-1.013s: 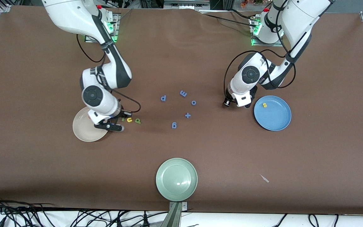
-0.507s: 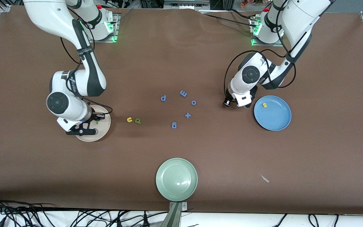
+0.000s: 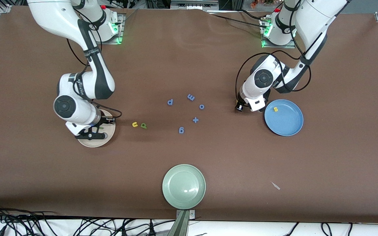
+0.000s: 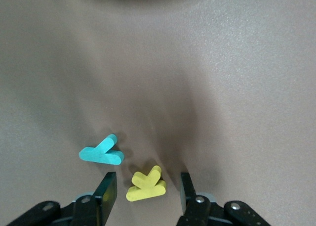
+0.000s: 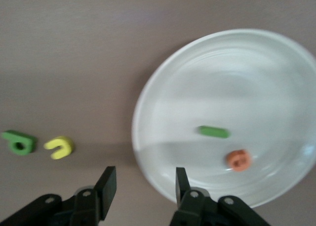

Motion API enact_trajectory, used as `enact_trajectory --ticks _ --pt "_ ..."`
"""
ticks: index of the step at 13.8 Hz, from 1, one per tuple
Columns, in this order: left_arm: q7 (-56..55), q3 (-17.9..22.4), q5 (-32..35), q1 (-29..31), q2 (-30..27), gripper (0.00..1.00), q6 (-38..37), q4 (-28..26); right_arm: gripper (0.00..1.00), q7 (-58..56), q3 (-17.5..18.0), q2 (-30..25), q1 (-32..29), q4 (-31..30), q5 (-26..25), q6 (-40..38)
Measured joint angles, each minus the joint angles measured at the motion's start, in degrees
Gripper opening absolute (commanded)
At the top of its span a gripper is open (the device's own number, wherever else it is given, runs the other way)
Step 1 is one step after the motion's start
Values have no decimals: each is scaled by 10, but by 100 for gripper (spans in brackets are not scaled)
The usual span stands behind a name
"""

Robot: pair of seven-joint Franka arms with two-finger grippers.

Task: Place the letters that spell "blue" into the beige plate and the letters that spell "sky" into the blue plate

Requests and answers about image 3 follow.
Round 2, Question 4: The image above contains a beige round plate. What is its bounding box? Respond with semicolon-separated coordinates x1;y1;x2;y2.
77;110;116;148

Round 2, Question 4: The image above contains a silver metal frame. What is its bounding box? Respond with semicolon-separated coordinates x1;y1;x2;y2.
171;0;239;13

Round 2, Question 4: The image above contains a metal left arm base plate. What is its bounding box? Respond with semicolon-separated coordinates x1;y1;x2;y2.
261;18;296;49

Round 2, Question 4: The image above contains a pale green round plate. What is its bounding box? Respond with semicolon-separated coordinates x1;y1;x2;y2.
162;164;206;209

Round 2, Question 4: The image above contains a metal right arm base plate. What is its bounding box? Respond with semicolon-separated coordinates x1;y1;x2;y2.
88;13;124;45

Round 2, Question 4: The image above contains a blue round plate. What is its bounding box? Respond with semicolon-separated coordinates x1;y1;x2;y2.
264;99;304;136

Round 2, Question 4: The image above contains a thin grey cable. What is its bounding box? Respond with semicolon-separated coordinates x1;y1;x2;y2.
118;9;137;25

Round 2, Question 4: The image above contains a thin black power cable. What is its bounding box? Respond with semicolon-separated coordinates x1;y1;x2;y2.
238;9;270;22
209;13;263;28

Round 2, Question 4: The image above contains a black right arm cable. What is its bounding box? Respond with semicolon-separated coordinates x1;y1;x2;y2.
66;10;123;120

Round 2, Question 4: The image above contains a brown table mat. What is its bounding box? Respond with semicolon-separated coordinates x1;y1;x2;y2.
0;6;378;224

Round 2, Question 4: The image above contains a grey metal camera bracket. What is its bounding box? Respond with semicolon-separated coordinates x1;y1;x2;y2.
168;209;196;236

